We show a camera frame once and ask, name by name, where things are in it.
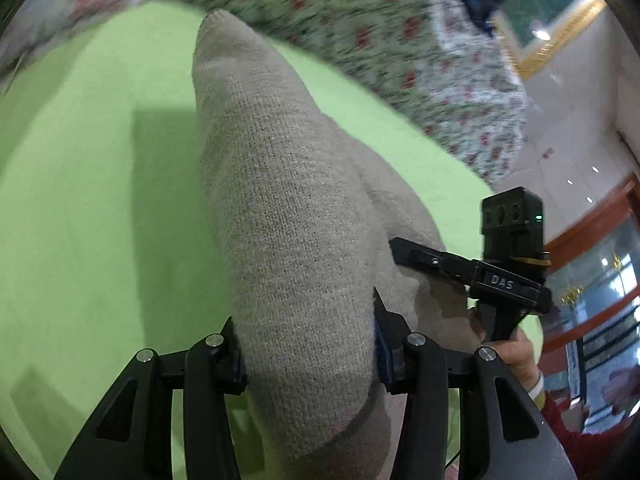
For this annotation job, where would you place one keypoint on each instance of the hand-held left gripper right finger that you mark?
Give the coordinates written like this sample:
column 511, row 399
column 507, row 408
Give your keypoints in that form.
column 384, row 357

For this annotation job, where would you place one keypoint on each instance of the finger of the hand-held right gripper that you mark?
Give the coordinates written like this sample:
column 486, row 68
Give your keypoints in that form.
column 435, row 261

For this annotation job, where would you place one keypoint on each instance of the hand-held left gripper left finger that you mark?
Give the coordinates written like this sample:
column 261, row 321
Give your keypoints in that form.
column 212, row 385

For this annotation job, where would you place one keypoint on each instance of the beige knit sweater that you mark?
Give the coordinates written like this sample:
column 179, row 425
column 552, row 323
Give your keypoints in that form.
column 280, row 210

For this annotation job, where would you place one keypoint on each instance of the person's right forearm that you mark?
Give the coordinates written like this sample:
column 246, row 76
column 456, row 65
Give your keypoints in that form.
column 575, row 445

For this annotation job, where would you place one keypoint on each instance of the person's right hand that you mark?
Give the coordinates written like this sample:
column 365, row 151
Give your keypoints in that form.
column 520, row 360

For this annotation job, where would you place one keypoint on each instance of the wooden framed glass door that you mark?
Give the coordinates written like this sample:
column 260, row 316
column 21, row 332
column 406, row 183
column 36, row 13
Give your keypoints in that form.
column 600, row 270

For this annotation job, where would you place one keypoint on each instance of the pale wristband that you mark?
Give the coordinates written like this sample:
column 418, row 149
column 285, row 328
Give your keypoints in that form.
column 538, row 390

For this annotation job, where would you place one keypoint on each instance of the green bed sheet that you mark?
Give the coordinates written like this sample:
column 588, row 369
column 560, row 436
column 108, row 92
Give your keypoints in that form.
column 75, row 210

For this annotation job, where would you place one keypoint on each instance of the green floral quilt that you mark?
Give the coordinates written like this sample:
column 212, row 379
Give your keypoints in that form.
column 375, row 35

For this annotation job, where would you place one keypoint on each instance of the gold framed picture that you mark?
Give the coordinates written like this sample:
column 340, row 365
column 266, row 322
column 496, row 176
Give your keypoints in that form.
column 545, row 5

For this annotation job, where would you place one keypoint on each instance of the pink floral pillow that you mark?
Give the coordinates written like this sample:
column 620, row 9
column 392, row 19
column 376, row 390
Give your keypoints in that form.
column 85, row 0

